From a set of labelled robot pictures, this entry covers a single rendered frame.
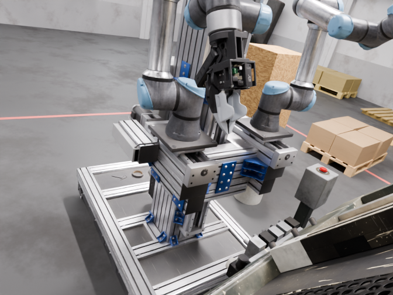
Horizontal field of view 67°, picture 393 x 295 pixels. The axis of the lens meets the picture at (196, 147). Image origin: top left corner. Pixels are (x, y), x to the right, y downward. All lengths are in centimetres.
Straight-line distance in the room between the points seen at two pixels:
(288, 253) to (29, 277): 152
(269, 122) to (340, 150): 257
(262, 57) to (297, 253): 224
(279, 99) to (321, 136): 265
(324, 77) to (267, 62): 546
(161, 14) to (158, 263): 129
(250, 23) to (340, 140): 328
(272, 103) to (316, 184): 44
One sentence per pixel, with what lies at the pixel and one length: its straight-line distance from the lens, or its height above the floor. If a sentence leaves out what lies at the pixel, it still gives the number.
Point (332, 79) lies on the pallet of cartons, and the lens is 820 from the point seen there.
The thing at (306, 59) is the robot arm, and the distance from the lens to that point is 156.
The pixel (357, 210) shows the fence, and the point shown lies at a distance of 130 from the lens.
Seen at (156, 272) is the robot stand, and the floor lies 21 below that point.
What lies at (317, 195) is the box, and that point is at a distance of 157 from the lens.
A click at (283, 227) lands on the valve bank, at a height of 77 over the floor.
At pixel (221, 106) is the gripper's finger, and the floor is 137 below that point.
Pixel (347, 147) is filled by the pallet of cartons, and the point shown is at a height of 31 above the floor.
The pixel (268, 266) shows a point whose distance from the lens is 98.
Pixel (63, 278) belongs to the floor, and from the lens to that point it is 202.
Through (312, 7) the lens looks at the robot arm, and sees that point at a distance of 137.
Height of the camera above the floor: 157
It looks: 27 degrees down
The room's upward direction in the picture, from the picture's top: 12 degrees clockwise
